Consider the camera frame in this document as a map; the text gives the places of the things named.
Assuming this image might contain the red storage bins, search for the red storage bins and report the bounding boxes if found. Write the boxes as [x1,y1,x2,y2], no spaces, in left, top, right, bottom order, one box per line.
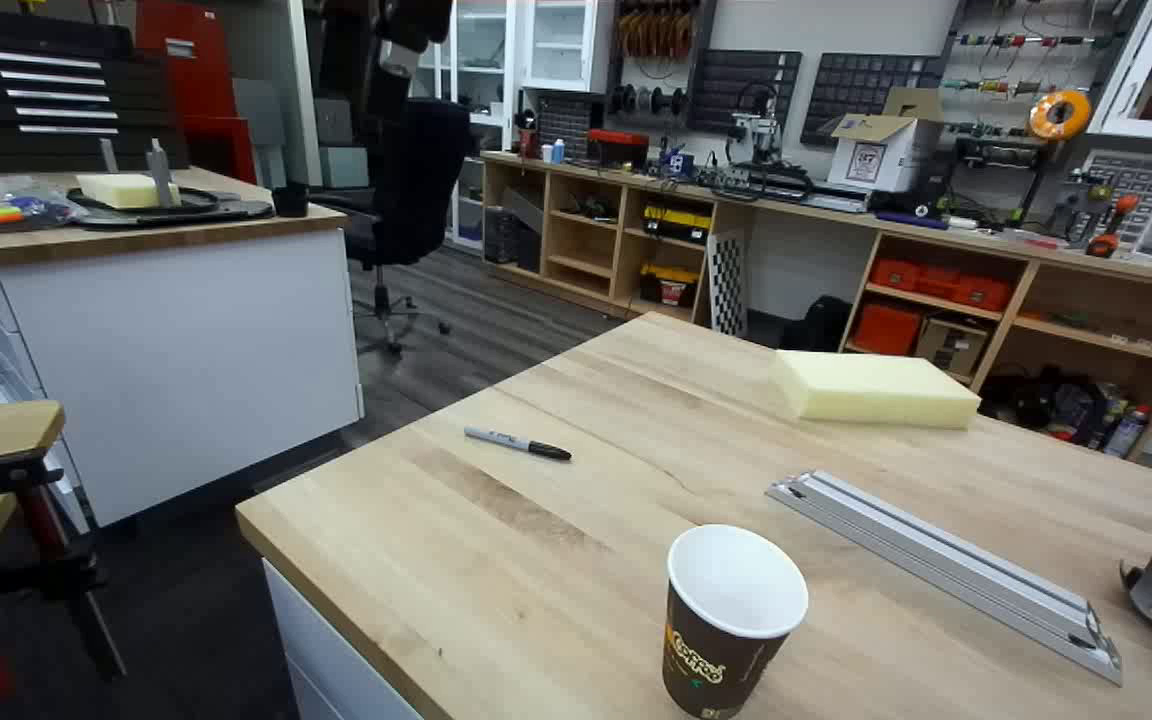
[870,251,1016,314]

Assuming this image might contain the yellow foam block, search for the yellow foam block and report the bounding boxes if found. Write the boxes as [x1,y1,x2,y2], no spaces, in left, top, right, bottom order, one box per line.
[770,348,985,433]

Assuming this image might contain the dark pegboard panel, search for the dark pegboard panel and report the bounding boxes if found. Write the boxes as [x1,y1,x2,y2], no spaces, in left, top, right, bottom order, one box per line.
[688,47,804,137]
[801,51,953,147]

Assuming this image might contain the black pen grey barrel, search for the black pen grey barrel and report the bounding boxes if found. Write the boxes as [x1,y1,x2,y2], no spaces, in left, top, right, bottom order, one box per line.
[461,424,575,468]

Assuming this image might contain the black tray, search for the black tray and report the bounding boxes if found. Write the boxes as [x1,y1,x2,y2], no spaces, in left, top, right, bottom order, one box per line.
[66,180,273,232]

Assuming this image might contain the white cardboard box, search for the white cardboard box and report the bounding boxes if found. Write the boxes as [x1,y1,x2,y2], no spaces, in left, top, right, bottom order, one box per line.
[826,111,948,196]

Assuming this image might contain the aluminium extrusion rail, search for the aluminium extrusion rail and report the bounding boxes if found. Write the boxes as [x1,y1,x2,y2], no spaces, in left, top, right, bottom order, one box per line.
[764,468,1127,691]

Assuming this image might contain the white island cabinet wood top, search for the white island cabinet wood top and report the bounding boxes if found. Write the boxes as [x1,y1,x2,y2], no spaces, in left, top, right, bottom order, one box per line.
[0,163,368,532]

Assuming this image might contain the orange tape roll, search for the orange tape roll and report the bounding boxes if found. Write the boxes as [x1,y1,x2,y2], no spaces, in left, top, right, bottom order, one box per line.
[1030,84,1095,145]

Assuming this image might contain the black gear pile on shelf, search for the black gear pile on shelf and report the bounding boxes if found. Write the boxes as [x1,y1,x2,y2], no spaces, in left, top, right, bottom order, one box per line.
[980,367,1111,443]

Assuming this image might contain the small black cup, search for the small black cup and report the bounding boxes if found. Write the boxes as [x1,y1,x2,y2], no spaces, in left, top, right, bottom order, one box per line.
[270,174,314,219]

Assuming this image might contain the yellow black tool case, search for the yellow black tool case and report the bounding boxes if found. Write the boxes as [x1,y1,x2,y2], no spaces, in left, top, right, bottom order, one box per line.
[637,261,705,311]
[637,198,715,249]

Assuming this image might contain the long wooden shelf workbench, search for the long wooden shelf workbench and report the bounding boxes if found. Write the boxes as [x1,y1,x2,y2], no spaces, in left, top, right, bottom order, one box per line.
[476,147,1152,463]

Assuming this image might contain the bottles on wooden shelf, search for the bottles on wooden shelf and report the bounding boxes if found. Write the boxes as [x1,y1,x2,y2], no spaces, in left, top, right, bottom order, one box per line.
[1102,402,1152,458]

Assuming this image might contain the red tool cabinet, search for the red tool cabinet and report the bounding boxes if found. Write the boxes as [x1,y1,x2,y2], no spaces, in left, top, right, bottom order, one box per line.
[133,0,260,183]

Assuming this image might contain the clear spray bottle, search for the clear spray bottle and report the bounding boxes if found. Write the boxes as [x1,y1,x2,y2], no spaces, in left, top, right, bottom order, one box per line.
[144,137,184,212]

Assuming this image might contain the small yellow foam pad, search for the small yellow foam pad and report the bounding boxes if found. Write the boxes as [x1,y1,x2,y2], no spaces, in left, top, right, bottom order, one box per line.
[74,171,165,217]

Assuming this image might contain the white table cabinet base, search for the white table cabinet base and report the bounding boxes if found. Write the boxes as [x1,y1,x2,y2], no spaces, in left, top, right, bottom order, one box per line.
[260,554,452,720]

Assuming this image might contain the black drawer tool chest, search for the black drawer tool chest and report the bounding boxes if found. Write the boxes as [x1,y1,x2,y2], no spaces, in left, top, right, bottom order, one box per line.
[0,5,189,174]

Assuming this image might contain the red cordless drill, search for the red cordless drill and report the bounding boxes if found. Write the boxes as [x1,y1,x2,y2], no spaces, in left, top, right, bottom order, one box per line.
[1089,193,1146,261]

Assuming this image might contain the orange storage box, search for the orange storage box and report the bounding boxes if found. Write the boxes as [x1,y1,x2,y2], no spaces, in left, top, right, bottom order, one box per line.
[850,300,928,359]

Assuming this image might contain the black office chair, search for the black office chair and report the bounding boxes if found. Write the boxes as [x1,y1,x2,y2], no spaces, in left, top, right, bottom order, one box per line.
[310,93,479,356]

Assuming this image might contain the black bag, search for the black bag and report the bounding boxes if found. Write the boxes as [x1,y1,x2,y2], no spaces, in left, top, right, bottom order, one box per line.
[787,293,855,353]

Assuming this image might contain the white glass door cabinet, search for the white glass door cabinet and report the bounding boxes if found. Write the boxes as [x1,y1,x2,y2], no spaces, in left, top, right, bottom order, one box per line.
[414,0,613,132]

